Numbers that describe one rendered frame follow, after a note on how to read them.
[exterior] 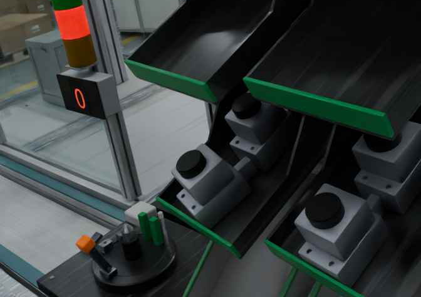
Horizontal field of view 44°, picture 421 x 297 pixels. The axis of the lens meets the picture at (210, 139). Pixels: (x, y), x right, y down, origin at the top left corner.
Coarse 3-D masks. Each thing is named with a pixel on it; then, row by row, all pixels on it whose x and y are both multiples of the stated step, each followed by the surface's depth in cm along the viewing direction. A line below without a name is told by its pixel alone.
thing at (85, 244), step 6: (84, 234) 78; (96, 234) 79; (78, 240) 77; (84, 240) 77; (90, 240) 77; (96, 240) 78; (78, 246) 76; (84, 246) 76; (90, 246) 77; (84, 252) 77; (90, 252) 77; (96, 252) 78; (96, 258) 79; (102, 258) 79; (102, 264) 80; (108, 264) 81; (108, 270) 81
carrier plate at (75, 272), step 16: (176, 224) 95; (176, 240) 90; (192, 240) 90; (208, 240) 89; (80, 256) 90; (192, 256) 86; (64, 272) 87; (80, 272) 86; (176, 272) 83; (192, 272) 82; (48, 288) 84; (64, 288) 83; (80, 288) 83; (96, 288) 82; (160, 288) 80; (176, 288) 79
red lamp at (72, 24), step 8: (80, 8) 88; (56, 16) 88; (64, 16) 87; (72, 16) 87; (80, 16) 88; (64, 24) 88; (72, 24) 88; (80, 24) 88; (64, 32) 89; (72, 32) 88; (80, 32) 89; (88, 32) 90
